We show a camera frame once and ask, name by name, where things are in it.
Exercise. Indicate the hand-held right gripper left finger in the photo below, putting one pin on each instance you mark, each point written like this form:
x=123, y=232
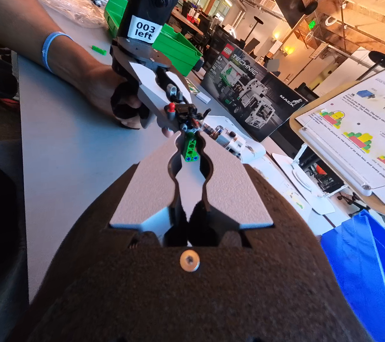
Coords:
x=144, y=191

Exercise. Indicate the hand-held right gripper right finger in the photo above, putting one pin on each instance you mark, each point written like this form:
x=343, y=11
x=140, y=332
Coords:
x=237, y=191

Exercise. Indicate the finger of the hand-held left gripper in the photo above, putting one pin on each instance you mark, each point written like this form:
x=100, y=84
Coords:
x=180, y=89
x=150, y=89

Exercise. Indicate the small black lego assembly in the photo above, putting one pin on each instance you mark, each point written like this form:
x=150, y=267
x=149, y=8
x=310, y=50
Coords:
x=183, y=113

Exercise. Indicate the black lego connector blue pins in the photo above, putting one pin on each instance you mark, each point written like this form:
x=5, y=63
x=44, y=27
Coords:
x=188, y=159

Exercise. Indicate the green lego beam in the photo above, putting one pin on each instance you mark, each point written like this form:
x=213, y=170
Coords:
x=190, y=146

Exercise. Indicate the person's left forearm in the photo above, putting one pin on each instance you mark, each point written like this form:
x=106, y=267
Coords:
x=24, y=11

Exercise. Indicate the lego instruction booklet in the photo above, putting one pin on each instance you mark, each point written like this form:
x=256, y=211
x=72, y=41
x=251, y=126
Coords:
x=255, y=149

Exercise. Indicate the partly built lego truck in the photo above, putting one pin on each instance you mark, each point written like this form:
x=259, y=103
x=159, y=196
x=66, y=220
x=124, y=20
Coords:
x=231, y=140

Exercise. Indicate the small green lego piece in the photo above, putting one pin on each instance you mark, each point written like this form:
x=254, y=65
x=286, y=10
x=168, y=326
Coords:
x=99, y=50

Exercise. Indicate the black lego set box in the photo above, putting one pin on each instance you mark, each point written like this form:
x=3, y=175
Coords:
x=270, y=92

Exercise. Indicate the person's left hand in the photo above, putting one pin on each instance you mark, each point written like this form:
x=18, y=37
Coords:
x=99, y=86

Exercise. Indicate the green sticker sheet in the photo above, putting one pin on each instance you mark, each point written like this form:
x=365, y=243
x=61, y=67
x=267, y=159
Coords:
x=194, y=87

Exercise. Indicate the small white block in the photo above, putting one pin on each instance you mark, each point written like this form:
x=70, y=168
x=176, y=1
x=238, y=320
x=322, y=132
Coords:
x=203, y=97

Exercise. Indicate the dark object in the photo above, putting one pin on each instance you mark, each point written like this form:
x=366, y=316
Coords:
x=198, y=64

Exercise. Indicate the green bin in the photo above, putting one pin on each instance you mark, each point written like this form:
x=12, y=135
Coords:
x=177, y=47

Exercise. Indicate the clear plastic bags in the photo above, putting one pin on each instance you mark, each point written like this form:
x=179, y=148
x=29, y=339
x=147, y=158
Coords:
x=66, y=2

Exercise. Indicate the black floor lamp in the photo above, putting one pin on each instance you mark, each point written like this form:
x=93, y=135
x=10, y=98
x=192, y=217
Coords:
x=258, y=19

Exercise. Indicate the blue wristband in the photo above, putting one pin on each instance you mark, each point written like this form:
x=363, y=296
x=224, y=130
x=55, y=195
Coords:
x=48, y=47

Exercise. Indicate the printed instruction sheet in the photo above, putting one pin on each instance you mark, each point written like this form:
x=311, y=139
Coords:
x=346, y=143

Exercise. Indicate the blue plastic bin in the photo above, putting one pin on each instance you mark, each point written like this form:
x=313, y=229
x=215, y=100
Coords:
x=355, y=272

